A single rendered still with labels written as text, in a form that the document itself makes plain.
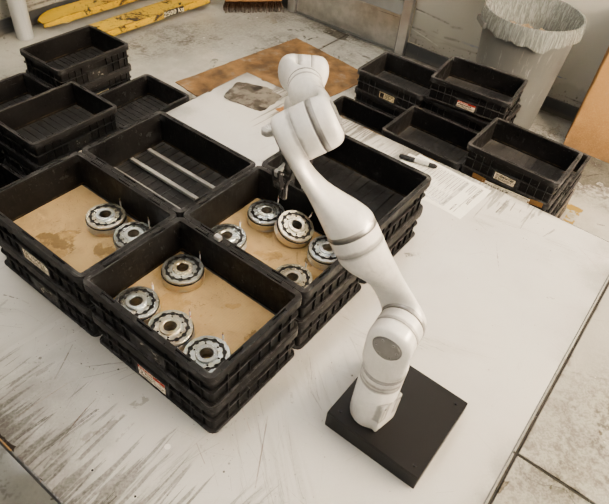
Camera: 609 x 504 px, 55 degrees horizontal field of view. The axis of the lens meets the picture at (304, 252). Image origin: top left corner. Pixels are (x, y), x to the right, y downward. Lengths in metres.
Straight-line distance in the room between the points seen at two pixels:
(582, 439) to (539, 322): 0.82
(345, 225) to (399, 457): 0.56
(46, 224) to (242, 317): 0.61
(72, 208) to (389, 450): 1.04
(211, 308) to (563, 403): 1.57
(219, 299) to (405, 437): 0.53
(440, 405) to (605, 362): 1.43
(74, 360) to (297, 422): 0.56
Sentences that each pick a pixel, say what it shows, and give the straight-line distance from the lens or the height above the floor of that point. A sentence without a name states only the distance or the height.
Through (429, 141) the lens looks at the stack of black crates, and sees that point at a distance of 2.92.
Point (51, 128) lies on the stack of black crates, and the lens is 2.71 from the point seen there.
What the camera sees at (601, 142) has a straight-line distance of 3.95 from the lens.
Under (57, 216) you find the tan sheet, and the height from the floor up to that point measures 0.83.
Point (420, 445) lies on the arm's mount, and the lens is 1.36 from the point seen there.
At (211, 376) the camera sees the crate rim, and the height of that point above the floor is 0.93.
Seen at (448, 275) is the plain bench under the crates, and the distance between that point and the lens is 1.77.
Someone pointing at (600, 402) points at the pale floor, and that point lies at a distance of 2.62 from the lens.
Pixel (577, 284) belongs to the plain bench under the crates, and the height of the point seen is 0.70.
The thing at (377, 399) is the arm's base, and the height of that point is 0.87.
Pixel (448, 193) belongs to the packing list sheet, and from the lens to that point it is 2.07.
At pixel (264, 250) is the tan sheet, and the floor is 0.83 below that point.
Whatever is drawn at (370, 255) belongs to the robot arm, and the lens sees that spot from 1.02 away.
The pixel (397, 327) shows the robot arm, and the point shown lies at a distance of 1.09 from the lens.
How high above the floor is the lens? 1.91
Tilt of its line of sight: 44 degrees down
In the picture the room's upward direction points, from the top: 6 degrees clockwise
